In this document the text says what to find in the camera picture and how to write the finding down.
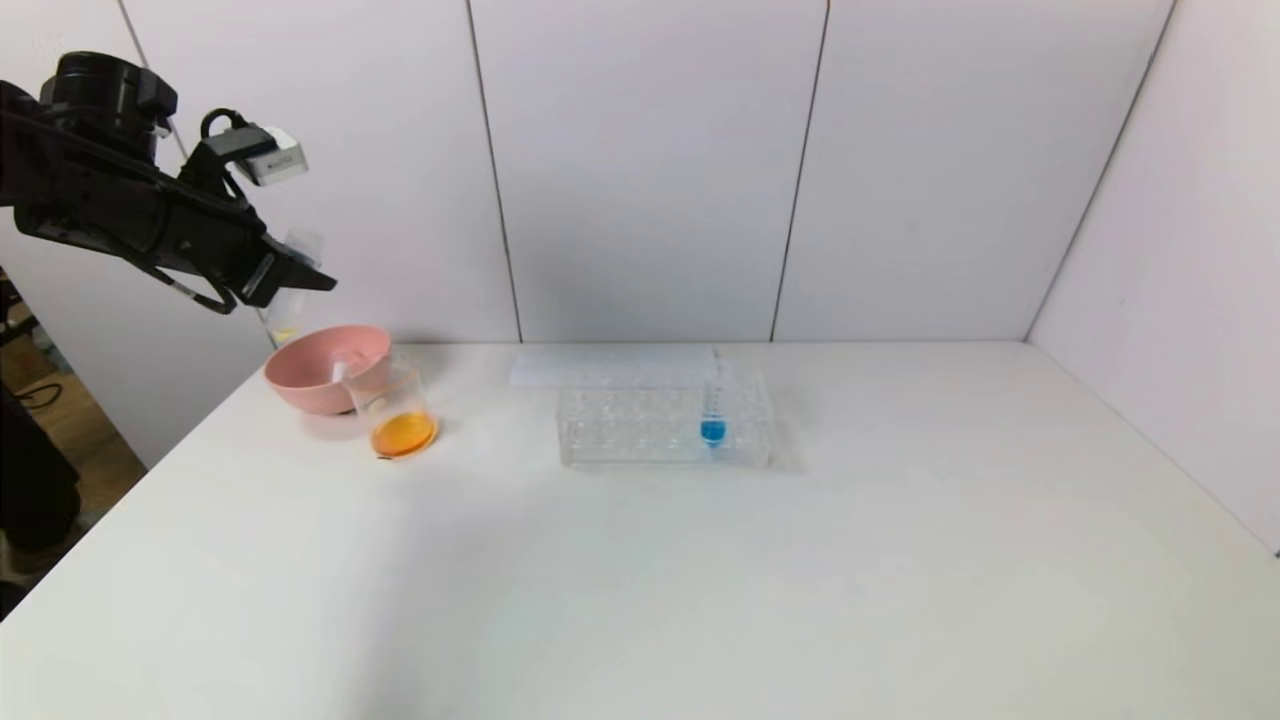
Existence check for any white grey wrist camera box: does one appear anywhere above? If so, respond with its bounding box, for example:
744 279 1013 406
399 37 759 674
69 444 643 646
205 125 309 188

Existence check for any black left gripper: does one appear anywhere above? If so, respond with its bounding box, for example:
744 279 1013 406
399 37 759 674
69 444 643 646
162 202 338 309

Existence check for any person in dark trousers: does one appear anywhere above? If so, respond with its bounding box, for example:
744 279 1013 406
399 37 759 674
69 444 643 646
0 385 83 553

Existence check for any clear glass beaker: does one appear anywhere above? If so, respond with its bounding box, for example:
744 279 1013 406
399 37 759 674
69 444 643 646
343 350 439 461

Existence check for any clear plastic test tube rack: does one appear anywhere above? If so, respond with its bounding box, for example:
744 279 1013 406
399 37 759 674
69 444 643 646
557 366 774 470

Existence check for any pink plastic bowl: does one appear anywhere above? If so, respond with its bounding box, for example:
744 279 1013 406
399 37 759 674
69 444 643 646
263 323 393 417

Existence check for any white paper sheet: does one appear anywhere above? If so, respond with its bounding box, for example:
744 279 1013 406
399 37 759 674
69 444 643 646
509 345 717 390

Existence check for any test tube with yellow pigment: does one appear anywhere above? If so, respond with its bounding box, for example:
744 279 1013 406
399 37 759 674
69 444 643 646
265 230 326 347

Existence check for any test tube with blue pigment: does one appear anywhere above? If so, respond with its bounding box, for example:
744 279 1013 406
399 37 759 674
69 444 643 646
699 348 729 451

